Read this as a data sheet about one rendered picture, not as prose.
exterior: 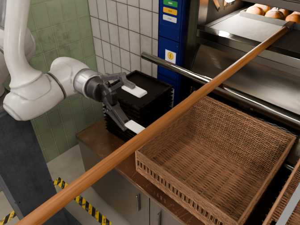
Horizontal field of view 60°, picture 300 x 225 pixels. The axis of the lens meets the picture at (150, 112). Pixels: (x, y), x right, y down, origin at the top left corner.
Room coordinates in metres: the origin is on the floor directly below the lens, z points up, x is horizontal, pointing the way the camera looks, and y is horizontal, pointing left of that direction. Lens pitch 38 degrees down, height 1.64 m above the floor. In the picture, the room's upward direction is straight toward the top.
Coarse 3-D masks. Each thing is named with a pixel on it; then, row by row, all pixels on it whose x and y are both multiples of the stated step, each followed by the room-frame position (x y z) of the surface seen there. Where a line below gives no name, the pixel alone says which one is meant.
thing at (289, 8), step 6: (246, 0) 0.96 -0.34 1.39; (252, 0) 0.95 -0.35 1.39; (258, 0) 0.93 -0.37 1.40; (264, 0) 0.92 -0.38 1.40; (270, 0) 0.91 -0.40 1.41; (276, 0) 0.89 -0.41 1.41; (282, 0) 0.88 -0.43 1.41; (276, 6) 0.89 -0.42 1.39; (282, 6) 0.88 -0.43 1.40; (288, 6) 0.86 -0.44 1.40; (294, 6) 0.85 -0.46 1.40
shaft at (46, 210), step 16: (256, 48) 0.97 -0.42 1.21; (240, 64) 0.84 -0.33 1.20; (224, 80) 0.75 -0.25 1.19; (192, 96) 0.64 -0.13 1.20; (176, 112) 0.57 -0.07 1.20; (160, 128) 0.51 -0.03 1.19; (128, 144) 0.44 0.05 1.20; (112, 160) 0.39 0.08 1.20; (80, 176) 0.35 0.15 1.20; (96, 176) 0.35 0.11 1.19; (64, 192) 0.31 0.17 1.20; (80, 192) 0.32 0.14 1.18; (48, 208) 0.27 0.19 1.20; (16, 224) 0.24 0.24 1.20; (32, 224) 0.25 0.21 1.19
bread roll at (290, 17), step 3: (288, 15) 1.33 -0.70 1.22; (291, 15) 1.31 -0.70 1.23; (294, 15) 1.30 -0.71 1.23; (297, 15) 1.29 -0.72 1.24; (285, 18) 1.33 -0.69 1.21; (288, 18) 1.31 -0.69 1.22; (291, 18) 1.30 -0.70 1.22; (294, 18) 1.29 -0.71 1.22; (297, 18) 1.28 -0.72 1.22; (294, 21) 1.28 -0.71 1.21; (297, 21) 1.27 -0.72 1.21
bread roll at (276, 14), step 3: (273, 9) 1.39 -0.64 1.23; (276, 9) 1.38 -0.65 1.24; (267, 12) 1.39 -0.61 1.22; (270, 12) 1.37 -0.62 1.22; (273, 12) 1.36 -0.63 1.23; (276, 12) 1.35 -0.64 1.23; (279, 12) 1.35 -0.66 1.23; (282, 12) 1.35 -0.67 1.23; (264, 15) 1.40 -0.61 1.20; (267, 15) 1.37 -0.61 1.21; (270, 15) 1.36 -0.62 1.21; (273, 15) 1.35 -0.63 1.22; (276, 15) 1.35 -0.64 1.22; (279, 15) 1.34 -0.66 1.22; (282, 15) 1.34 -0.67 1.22; (276, 18) 1.34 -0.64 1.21; (279, 18) 1.33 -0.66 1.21; (282, 18) 1.33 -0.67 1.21
